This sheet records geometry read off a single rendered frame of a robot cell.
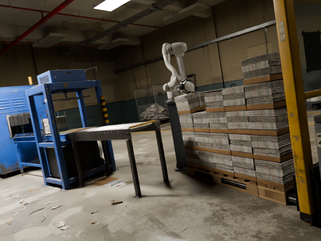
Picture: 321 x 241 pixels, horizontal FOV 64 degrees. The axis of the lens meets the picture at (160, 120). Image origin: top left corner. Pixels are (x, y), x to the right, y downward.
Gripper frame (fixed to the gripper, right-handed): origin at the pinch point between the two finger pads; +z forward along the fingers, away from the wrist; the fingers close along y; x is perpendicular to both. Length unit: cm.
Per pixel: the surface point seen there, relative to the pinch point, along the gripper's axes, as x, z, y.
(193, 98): 14.8, -9.2, 17.0
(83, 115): -202, -98, 24
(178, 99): -1.9, -20.1, 15.4
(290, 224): 156, -37, 119
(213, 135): 54, -15, 60
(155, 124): -14, -51, 44
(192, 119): 18.0, -16.7, 41.8
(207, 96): 52, -18, 16
